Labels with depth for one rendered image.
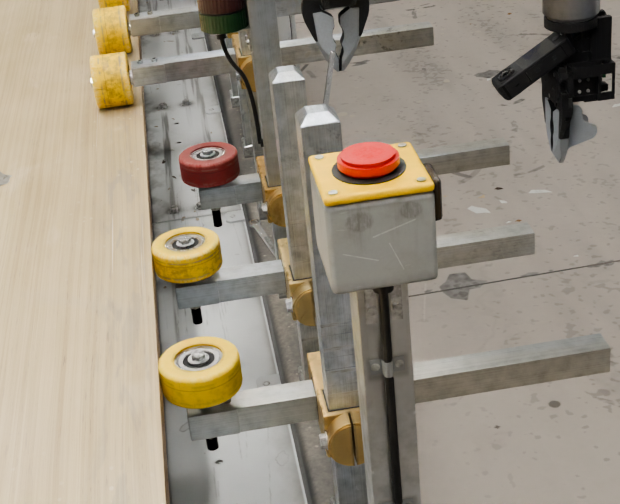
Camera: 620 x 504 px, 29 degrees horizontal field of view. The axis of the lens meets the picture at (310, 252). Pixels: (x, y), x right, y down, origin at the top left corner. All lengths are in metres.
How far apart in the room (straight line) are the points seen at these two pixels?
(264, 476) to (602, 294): 1.67
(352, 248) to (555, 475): 1.71
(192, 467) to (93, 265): 0.29
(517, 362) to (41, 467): 0.48
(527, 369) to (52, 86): 1.03
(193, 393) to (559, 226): 2.25
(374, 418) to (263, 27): 0.76
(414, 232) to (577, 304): 2.21
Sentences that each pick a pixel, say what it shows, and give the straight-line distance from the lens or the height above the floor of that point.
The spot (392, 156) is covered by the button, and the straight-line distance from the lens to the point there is 0.75.
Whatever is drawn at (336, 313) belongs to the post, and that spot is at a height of 0.97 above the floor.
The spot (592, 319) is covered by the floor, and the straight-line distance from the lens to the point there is 2.90.
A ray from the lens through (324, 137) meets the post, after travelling 1.01.
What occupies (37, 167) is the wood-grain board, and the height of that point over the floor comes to 0.90.
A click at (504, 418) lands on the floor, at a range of 2.57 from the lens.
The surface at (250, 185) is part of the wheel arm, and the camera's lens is 1.62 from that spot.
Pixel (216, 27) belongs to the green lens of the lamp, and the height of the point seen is 1.10.
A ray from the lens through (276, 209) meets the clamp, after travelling 1.56.
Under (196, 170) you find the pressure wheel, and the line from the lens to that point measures 1.58.
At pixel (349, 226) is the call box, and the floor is 1.20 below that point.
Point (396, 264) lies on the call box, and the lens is 0.76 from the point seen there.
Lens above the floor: 1.54
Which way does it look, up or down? 28 degrees down
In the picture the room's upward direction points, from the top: 6 degrees counter-clockwise
